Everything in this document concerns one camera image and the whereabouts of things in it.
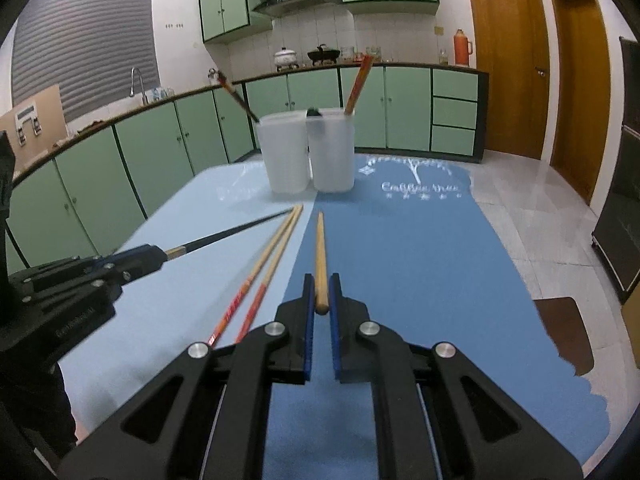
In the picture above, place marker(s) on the white two-compartment utensil holder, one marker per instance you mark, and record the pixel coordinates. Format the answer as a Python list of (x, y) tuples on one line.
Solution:
[(287, 160)]

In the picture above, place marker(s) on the black chopstick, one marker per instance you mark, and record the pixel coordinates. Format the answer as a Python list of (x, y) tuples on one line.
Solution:
[(225, 232), (235, 95)]

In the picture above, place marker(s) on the small metal kettle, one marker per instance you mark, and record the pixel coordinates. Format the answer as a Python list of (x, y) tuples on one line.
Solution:
[(213, 75)]

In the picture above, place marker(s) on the brown stool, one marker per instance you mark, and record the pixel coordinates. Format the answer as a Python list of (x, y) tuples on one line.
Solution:
[(562, 330)]

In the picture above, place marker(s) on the metal sink faucet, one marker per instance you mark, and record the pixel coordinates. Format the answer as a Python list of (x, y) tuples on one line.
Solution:
[(134, 77)]

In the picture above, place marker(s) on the dark blue printed mat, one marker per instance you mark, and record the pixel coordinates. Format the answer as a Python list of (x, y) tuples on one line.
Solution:
[(425, 270)]

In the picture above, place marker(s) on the orange thermos flask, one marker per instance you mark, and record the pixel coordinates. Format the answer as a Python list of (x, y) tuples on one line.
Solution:
[(461, 47)]

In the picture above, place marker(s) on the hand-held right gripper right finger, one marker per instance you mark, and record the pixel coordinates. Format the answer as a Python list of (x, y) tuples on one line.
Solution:
[(335, 320)]

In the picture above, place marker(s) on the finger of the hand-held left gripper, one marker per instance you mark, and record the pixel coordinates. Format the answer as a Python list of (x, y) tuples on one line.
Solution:
[(125, 255), (100, 280)]

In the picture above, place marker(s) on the black wok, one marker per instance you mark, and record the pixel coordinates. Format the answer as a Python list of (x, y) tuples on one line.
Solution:
[(322, 55)]

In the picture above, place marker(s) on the green base cabinets with counter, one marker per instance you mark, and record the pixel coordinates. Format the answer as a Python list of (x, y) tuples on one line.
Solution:
[(400, 110)]

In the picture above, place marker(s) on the light blue printed mat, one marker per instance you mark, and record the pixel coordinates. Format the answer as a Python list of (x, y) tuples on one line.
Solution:
[(165, 210)]

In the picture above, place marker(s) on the plain wooden chopstick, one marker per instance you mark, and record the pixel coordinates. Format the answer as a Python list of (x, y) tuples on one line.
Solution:
[(320, 260)]

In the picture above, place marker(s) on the red-ended wooden chopstick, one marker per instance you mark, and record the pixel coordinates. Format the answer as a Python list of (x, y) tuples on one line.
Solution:
[(257, 270), (361, 85), (355, 85), (272, 270)]

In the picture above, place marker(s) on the grey window blind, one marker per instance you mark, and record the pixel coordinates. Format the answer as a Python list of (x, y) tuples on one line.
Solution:
[(85, 35)]

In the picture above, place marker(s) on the dark glass-front cabinet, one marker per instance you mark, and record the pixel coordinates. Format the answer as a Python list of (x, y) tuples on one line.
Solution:
[(620, 210)]

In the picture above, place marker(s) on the cardboard box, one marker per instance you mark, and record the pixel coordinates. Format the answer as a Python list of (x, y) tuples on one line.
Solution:
[(634, 315)]

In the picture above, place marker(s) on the bottles beside sink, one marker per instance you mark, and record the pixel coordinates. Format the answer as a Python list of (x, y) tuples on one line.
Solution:
[(162, 94)]

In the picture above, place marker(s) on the white cooking pot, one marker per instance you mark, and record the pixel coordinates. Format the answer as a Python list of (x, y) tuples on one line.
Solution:
[(285, 57)]

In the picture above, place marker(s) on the cardboard panel with white clips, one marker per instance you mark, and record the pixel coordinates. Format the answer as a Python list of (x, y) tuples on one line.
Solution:
[(47, 110)]

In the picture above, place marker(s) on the black plastic spoon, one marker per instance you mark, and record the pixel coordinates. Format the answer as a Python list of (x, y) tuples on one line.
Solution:
[(314, 111)]

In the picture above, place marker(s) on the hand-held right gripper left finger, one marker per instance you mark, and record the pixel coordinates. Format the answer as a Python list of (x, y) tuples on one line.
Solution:
[(309, 320)]

